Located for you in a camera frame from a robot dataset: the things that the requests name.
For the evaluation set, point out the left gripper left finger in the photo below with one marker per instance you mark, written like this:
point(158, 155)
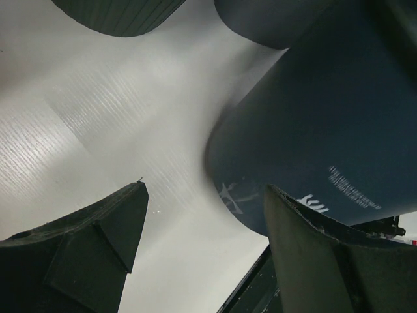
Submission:
point(79, 262)

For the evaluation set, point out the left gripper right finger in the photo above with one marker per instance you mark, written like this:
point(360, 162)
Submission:
point(323, 265)

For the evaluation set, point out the dark navy round bin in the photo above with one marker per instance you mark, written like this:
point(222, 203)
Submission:
point(332, 123)

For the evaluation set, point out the black ribbed round bin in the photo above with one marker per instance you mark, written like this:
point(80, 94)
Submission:
point(119, 18)

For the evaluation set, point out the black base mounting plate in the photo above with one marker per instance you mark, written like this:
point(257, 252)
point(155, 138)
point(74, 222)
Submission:
point(258, 291)

